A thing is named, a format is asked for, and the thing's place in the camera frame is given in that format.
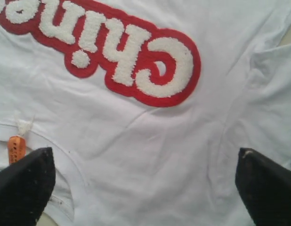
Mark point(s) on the white t-shirt red Chinese patch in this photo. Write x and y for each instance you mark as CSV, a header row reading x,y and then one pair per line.
x,y
146,103

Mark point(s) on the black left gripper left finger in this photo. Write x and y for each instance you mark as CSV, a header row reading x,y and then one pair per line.
x,y
26,187

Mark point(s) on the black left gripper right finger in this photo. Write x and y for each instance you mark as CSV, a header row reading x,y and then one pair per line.
x,y
264,187

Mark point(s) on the orange neck tag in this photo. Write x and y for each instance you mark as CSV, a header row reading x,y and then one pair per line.
x,y
16,149

